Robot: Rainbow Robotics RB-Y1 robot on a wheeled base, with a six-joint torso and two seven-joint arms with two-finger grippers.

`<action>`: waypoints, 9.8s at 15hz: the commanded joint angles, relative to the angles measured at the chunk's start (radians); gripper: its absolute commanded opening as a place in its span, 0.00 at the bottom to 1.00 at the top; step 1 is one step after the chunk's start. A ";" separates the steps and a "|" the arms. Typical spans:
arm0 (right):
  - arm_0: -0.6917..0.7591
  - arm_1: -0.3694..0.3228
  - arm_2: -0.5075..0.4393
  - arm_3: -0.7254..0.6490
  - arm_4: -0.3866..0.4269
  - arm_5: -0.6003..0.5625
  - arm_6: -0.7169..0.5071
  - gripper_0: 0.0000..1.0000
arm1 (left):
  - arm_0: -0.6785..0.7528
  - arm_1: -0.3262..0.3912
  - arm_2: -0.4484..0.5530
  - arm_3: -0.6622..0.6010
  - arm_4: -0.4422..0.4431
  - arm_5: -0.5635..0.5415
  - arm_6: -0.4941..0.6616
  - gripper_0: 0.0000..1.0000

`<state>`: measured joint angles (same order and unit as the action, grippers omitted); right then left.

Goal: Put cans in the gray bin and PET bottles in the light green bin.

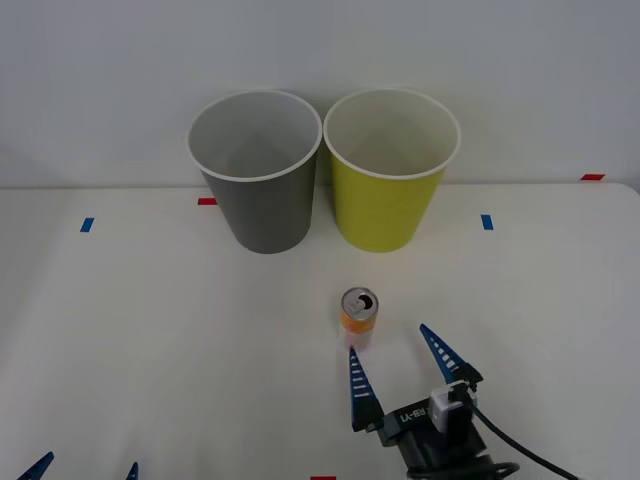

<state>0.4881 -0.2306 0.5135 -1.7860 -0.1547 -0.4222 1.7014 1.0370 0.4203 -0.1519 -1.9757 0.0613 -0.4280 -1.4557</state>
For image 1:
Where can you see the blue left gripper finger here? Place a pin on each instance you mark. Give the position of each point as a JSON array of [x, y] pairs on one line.
[[37, 467], [132, 472]]

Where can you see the orange drink can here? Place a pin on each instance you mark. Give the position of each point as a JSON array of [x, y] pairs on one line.
[[359, 325]]

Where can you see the grey plastic waste bin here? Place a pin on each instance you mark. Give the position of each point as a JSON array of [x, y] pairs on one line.
[[265, 215]]

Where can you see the silver and black right arm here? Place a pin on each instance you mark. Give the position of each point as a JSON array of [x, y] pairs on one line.
[[447, 407]]

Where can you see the yellow-green plastic waste bin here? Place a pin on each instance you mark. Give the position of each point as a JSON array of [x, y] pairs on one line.
[[380, 210]]

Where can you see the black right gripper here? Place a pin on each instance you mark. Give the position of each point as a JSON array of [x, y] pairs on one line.
[[415, 435]]

